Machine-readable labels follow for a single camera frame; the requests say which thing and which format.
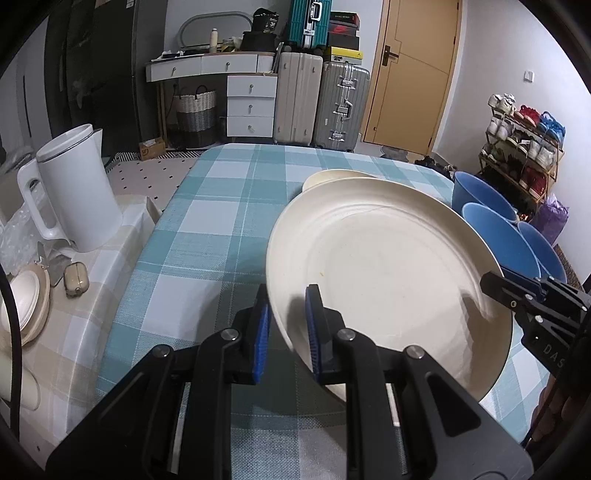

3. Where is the cluster of loose shoes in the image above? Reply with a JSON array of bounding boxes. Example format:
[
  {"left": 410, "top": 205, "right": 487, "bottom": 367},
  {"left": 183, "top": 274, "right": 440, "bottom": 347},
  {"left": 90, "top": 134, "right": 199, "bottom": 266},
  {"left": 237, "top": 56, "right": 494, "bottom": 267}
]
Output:
[{"left": 413, "top": 156, "right": 451, "bottom": 174}]

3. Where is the teal plaid tablecloth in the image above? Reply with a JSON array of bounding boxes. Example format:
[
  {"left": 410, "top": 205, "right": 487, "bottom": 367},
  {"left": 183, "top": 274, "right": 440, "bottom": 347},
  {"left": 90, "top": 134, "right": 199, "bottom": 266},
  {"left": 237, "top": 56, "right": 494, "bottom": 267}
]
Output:
[{"left": 95, "top": 144, "right": 550, "bottom": 480}]

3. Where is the small cardboard box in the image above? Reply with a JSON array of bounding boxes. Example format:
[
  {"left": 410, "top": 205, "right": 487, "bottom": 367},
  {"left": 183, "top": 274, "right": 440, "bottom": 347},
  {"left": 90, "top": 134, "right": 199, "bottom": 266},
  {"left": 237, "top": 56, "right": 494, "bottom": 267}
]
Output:
[{"left": 139, "top": 138, "right": 166, "bottom": 160}]

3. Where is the oval mirror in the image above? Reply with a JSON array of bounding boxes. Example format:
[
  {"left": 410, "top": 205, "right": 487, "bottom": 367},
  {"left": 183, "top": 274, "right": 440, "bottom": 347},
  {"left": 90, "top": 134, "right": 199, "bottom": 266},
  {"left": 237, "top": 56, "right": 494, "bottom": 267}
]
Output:
[{"left": 178, "top": 14, "right": 252, "bottom": 49}]

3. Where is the small beige case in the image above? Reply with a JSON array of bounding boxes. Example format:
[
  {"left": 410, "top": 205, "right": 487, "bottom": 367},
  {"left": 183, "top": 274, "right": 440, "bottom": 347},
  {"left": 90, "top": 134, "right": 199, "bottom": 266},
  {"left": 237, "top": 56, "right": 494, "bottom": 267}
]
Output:
[{"left": 63, "top": 262, "right": 89, "bottom": 296}]

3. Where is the small cream plate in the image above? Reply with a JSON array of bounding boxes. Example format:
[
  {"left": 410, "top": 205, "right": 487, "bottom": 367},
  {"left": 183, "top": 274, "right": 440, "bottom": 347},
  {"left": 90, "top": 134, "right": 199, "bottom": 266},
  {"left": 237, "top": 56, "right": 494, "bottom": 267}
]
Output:
[{"left": 301, "top": 169, "right": 379, "bottom": 193}]

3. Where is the large cream plate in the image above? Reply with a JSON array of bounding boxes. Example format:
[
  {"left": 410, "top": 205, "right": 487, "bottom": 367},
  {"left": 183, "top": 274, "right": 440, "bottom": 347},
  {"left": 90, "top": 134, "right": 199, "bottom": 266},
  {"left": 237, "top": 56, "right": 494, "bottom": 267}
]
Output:
[{"left": 265, "top": 178, "right": 514, "bottom": 404}]

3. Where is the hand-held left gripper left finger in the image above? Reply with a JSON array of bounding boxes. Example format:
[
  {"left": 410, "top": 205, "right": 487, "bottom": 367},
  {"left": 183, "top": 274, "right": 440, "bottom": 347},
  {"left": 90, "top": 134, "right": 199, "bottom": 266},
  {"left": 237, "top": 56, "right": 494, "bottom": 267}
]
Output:
[{"left": 45, "top": 285, "right": 271, "bottom": 480}]

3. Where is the beige suitcase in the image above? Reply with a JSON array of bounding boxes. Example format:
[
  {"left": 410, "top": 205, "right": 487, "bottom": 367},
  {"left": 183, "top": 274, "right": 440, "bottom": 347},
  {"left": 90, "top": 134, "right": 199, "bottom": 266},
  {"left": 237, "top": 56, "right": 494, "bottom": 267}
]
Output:
[{"left": 273, "top": 52, "right": 324, "bottom": 146}]

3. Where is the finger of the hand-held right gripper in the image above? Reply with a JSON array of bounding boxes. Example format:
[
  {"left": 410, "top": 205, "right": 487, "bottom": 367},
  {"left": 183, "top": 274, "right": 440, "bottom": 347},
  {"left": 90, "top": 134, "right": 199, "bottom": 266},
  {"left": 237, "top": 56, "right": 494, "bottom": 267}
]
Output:
[
  {"left": 480, "top": 272, "right": 546, "bottom": 315},
  {"left": 501, "top": 268, "right": 549, "bottom": 299}
]

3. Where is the wooden door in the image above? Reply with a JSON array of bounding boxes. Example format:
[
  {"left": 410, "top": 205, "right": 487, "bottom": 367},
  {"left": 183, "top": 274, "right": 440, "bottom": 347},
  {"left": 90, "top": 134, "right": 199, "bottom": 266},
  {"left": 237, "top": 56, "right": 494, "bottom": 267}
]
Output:
[{"left": 361, "top": 0, "right": 462, "bottom": 155}]

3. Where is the cream lidded bowl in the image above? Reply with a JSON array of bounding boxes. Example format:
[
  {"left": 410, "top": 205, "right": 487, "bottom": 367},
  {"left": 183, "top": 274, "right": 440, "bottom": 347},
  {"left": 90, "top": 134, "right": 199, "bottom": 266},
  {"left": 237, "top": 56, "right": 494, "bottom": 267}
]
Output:
[{"left": 0, "top": 269, "right": 51, "bottom": 347}]

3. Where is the white drawer desk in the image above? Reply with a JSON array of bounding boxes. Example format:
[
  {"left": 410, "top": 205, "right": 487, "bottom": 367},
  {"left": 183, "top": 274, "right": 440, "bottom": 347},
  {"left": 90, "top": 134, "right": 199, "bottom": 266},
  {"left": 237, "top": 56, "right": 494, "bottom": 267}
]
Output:
[{"left": 146, "top": 52, "right": 278, "bottom": 143}]

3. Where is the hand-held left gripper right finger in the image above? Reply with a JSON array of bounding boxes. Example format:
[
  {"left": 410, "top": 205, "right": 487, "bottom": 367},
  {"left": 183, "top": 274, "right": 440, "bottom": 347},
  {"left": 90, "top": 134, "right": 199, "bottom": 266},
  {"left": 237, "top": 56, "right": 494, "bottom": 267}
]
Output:
[{"left": 305, "top": 284, "right": 536, "bottom": 480}]

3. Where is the yellow and black shoe box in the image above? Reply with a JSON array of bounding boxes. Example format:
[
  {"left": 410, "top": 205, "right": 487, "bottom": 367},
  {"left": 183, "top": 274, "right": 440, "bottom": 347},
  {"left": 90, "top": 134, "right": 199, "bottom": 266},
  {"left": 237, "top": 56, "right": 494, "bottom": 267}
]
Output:
[{"left": 325, "top": 46, "right": 363, "bottom": 63}]

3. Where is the dark tall cabinet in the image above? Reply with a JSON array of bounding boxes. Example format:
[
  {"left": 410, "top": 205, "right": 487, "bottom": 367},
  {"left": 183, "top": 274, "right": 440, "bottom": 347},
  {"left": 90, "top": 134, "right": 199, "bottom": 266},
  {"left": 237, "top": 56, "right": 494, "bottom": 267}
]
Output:
[{"left": 44, "top": 0, "right": 153, "bottom": 158}]

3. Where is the clear plastic wrap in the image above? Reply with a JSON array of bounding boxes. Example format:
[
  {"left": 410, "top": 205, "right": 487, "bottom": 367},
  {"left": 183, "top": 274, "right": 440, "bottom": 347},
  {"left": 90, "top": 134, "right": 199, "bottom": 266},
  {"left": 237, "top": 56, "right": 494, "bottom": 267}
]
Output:
[{"left": 0, "top": 203, "right": 47, "bottom": 268}]

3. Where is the black printed snack bag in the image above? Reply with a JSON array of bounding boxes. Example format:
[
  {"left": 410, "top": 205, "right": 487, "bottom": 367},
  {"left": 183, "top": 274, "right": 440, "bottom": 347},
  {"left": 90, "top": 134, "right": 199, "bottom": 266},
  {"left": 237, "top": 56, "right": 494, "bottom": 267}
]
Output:
[{"left": 252, "top": 11, "right": 280, "bottom": 34}]

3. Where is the blue bowl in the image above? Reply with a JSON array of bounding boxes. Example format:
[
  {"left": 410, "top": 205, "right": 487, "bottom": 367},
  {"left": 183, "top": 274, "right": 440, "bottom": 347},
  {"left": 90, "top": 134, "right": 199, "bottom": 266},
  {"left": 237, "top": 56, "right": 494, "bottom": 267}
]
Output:
[
  {"left": 462, "top": 202, "right": 542, "bottom": 278},
  {"left": 517, "top": 222, "right": 568, "bottom": 284},
  {"left": 451, "top": 172, "right": 519, "bottom": 224}
]

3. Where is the beige plaid tablecloth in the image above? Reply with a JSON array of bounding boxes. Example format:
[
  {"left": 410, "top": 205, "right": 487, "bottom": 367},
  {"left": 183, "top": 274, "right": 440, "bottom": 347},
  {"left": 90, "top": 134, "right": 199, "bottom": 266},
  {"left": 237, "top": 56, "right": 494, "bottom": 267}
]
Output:
[{"left": 0, "top": 194, "right": 162, "bottom": 462}]

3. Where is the wooden shoe rack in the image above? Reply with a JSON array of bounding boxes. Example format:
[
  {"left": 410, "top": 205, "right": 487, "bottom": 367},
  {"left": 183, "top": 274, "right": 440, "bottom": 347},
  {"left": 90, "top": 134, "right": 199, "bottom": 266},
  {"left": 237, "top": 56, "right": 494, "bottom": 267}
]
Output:
[{"left": 478, "top": 95, "right": 566, "bottom": 213}]

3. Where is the silver suitcase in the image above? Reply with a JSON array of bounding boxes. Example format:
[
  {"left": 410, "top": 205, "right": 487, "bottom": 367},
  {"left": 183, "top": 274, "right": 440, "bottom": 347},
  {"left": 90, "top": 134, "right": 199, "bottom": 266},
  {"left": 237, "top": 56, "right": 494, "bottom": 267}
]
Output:
[{"left": 313, "top": 60, "right": 371, "bottom": 152}]

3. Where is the purple yoga mat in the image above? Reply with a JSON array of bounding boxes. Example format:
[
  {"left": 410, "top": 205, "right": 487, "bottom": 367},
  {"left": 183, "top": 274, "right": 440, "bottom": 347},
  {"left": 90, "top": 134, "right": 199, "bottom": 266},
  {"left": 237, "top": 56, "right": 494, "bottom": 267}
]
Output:
[{"left": 538, "top": 194, "right": 568, "bottom": 245}]

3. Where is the green suitcase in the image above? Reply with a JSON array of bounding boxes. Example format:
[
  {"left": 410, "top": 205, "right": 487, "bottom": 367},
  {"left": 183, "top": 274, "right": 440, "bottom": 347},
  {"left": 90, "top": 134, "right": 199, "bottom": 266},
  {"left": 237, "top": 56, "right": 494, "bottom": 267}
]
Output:
[{"left": 284, "top": 0, "right": 332, "bottom": 51}]

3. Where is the person's right hand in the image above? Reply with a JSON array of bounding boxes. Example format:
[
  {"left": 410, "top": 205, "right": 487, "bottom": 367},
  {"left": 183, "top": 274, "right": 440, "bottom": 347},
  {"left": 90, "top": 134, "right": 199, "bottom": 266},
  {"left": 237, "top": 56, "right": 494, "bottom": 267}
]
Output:
[{"left": 531, "top": 376, "right": 572, "bottom": 445}]

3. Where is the white electric kettle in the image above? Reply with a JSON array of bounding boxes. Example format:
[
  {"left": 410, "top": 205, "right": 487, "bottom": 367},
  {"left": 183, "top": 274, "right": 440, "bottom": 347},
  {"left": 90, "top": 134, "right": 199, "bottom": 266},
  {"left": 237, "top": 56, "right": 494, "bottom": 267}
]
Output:
[{"left": 17, "top": 124, "right": 123, "bottom": 254}]

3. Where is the woven laundry basket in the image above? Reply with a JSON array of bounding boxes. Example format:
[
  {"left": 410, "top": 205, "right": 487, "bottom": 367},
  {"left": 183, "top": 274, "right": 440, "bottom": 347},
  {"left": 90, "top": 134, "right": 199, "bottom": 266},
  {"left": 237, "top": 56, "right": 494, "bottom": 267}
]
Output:
[{"left": 175, "top": 85, "right": 218, "bottom": 147}]

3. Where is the red and black shoe box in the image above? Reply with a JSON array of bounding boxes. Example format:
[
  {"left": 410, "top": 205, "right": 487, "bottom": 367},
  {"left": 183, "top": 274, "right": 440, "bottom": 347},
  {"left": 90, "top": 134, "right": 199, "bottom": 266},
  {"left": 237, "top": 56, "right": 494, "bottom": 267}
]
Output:
[{"left": 327, "top": 11, "right": 359, "bottom": 36}]

